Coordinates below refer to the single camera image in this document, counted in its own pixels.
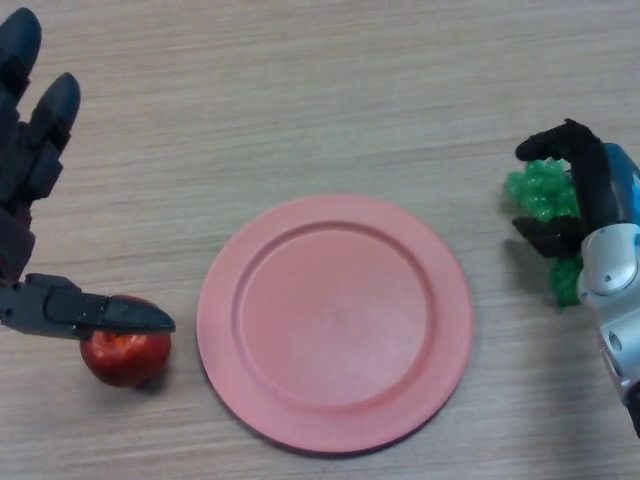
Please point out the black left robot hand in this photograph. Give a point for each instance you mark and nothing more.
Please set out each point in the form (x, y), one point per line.
(40, 170)

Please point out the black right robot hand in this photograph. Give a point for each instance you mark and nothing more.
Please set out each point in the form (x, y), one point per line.
(595, 185)

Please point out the green grapes bunch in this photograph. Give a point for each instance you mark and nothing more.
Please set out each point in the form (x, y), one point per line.
(540, 187)

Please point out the pink round plate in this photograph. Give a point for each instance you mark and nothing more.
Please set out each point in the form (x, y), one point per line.
(332, 325)

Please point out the red apple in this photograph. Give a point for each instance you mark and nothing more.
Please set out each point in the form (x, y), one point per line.
(125, 357)

